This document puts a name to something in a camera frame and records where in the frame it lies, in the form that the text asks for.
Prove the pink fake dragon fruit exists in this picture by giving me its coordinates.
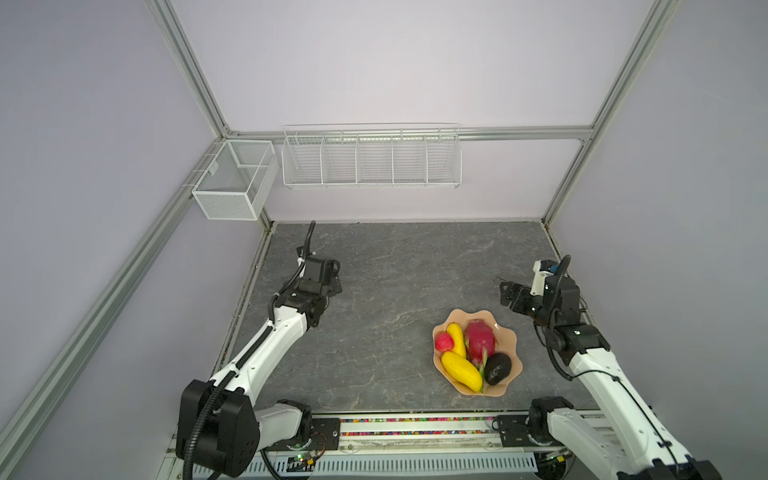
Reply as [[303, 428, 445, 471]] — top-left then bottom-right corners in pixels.
[[464, 319, 496, 367]]

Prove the dark fake avocado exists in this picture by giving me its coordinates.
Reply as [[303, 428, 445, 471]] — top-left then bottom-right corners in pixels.
[[484, 352, 512, 386]]

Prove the yellow fake fruit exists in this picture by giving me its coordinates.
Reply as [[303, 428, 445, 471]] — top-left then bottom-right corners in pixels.
[[446, 322, 467, 359], [440, 351, 484, 393]]

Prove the small red fake apple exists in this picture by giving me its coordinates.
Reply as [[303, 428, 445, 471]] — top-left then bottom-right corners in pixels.
[[434, 331, 455, 353]]

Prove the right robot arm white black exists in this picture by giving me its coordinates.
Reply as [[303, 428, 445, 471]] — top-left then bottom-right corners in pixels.
[[499, 256, 721, 479]]

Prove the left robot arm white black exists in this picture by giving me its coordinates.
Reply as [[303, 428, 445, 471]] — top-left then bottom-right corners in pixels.
[[175, 226, 342, 479]]

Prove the peach wavy fruit bowl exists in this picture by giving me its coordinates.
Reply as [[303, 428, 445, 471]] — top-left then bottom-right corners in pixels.
[[432, 309, 523, 397]]

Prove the white mesh box basket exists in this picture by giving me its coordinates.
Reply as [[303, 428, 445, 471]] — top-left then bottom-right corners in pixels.
[[192, 140, 279, 221]]

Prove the white ventilation grille strip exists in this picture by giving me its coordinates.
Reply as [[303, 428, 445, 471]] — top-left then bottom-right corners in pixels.
[[268, 452, 538, 479]]

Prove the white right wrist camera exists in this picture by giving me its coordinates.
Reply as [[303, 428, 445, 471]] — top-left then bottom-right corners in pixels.
[[530, 260, 559, 296]]

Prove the long white wire basket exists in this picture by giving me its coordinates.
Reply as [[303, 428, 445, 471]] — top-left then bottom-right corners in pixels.
[[282, 123, 463, 189]]

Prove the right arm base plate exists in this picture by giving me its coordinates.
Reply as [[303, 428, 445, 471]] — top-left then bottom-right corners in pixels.
[[491, 413, 538, 448]]

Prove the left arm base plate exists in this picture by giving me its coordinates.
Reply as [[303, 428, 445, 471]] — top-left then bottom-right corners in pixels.
[[280, 417, 341, 451]]

